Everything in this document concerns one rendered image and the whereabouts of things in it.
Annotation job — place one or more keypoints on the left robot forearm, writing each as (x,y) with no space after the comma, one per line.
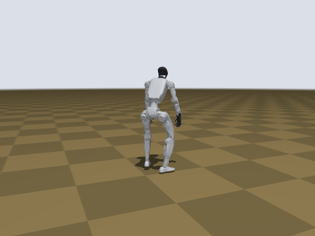
(147,104)

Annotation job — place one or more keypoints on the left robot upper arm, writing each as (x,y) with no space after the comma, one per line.
(146,90)

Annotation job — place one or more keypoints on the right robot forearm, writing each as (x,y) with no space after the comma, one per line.
(177,107)

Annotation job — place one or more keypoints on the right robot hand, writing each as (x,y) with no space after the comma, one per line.
(178,120)

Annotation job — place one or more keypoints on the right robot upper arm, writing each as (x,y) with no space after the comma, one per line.
(172,91)

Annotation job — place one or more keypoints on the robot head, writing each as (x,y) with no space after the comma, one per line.
(162,71)

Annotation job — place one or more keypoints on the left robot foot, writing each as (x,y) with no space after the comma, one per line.
(147,163)

